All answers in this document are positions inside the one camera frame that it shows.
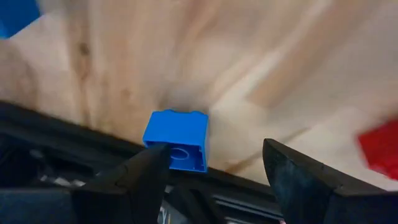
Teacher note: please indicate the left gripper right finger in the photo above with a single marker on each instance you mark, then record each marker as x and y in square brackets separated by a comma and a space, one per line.
[304, 193]

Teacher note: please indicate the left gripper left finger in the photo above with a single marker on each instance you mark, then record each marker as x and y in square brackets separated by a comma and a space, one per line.
[136, 193]

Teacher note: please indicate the blue small block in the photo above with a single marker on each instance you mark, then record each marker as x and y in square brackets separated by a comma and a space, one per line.
[180, 130]

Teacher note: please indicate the red long block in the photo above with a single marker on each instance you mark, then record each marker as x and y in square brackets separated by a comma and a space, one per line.
[382, 149]

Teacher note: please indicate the blue long block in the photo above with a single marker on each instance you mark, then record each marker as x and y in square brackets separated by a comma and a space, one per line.
[15, 15]

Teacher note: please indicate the black aluminium table frame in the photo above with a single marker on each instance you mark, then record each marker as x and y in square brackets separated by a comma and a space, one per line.
[46, 146]

